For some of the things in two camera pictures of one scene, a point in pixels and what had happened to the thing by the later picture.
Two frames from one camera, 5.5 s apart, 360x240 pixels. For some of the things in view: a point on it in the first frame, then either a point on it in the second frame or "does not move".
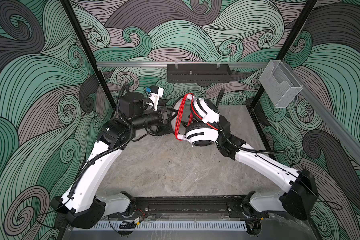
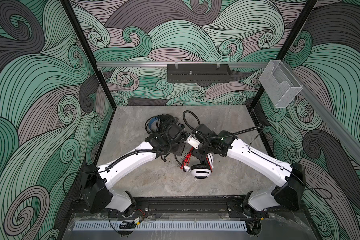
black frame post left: x=88 y=51 does not move
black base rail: x=191 y=207 does not move
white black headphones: x=203 y=129 → x=203 y=171
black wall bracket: x=198 y=73 does not move
